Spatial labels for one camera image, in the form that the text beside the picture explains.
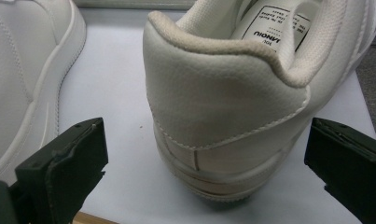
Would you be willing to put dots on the metal shoe rack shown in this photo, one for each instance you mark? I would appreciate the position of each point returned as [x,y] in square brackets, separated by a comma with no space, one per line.
[132,3]

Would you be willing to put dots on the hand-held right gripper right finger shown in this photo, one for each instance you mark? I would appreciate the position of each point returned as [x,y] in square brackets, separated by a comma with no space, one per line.
[350,161]

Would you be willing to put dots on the light grey table mat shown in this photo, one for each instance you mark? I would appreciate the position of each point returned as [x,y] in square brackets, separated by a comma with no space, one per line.
[114,93]

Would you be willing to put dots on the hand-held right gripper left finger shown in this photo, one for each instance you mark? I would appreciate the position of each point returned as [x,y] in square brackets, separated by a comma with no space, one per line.
[64,174]

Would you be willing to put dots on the wooden table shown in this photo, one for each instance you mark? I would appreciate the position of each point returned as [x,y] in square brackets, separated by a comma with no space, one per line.
[92,219]

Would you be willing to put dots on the white leather sneaker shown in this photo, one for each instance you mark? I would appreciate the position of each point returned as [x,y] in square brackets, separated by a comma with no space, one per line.
[223,102]
[17,77]

